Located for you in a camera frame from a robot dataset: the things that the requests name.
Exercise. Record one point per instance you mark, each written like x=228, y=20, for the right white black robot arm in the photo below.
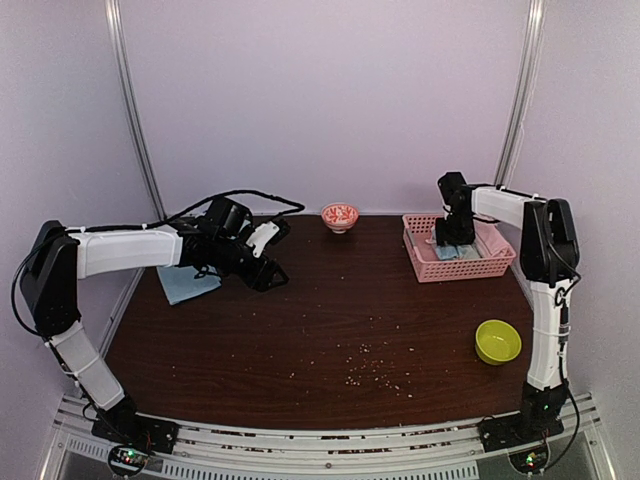
x=548, y=257

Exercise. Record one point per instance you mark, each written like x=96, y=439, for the front aluminium rail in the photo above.
x=450, y=450

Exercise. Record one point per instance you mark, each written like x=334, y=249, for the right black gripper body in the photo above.
x=459, y=228

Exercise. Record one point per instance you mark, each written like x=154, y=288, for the pink plastic basket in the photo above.
x=417, y=237

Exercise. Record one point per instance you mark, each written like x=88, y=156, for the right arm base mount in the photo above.
x=498, y=433

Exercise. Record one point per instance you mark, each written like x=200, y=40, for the left aluminium frame post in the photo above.
x=117, y=36

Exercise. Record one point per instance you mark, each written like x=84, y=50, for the orange patterned ceramic bowl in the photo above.
x=339, y=217

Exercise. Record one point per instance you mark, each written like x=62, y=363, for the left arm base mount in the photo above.
x=143, y=433

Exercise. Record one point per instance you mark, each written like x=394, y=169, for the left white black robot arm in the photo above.
x=48, y=278

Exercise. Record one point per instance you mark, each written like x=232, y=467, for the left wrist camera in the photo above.
x=267, y=233

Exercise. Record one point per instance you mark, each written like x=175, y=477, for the plain light blue towel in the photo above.
x=180, y=284

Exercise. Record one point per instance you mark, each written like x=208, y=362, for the right aluminium frame post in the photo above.
x=523, y=93

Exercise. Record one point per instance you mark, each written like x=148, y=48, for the blue polka dot towel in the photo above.
x=456, y=253

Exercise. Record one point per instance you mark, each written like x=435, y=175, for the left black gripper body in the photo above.
x=224, y=259

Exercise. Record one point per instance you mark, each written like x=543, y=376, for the lime green bowl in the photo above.
x=497, y=342

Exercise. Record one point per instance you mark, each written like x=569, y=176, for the pink rolled towel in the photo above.
x=489, y=242

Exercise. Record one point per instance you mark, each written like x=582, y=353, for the aluminium frame post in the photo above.
x=117, y=36
x=523, y=93

